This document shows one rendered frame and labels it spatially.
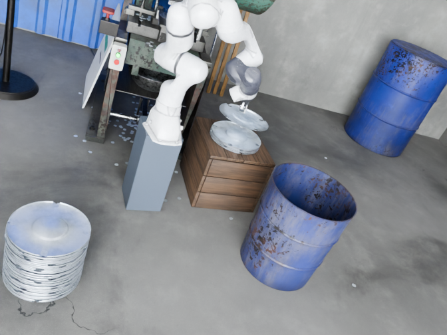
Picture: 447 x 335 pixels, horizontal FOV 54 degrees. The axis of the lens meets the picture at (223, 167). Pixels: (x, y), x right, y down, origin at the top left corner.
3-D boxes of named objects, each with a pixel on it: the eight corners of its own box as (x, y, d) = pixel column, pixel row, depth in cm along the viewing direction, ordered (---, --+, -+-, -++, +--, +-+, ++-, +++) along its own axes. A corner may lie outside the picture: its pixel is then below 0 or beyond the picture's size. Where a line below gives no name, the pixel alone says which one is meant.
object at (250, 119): (239, 128, 257) (239, 127, 257) (277, 133, 237) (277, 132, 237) (209, 103, 237) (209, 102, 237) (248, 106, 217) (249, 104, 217)
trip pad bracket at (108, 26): (112, 57, 236) (120, 22, 226) (94, 52, 234) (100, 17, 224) (113, 53, 241) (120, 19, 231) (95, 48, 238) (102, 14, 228)
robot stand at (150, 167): (159, 211, 226) (183, 139, 203) (126, 209, 219) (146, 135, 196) (153, 189, 240) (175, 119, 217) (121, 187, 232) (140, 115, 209)
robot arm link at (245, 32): (227, 38, 169) (238, 88, 196) (262, 12, 173) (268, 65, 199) (209, 24, 174) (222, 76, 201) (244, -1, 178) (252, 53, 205)
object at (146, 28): (203, 52, 253) (205, 43, 250) (125, 31, 240) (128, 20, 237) (198, 36, 277) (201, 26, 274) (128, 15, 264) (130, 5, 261)
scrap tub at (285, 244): (323, 299, 213) (372, 228, 188) (244, 290, 201) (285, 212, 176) (299, 238, 247) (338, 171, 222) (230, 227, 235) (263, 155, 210)
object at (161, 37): (178, 54, 236) (185, 30, 229) (153, 47, 232) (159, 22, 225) (176, 38, 256) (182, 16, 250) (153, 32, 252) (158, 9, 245)
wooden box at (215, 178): (253, 213, 252) (275, 165, 234) (191, 207, 237) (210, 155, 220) (235, 171, 283) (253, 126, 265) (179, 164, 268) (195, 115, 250)
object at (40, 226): (86, 262, 153) (86, 260, 153) (-3, 252, 144) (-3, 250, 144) (94, 208, 176) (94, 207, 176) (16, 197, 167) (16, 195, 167)
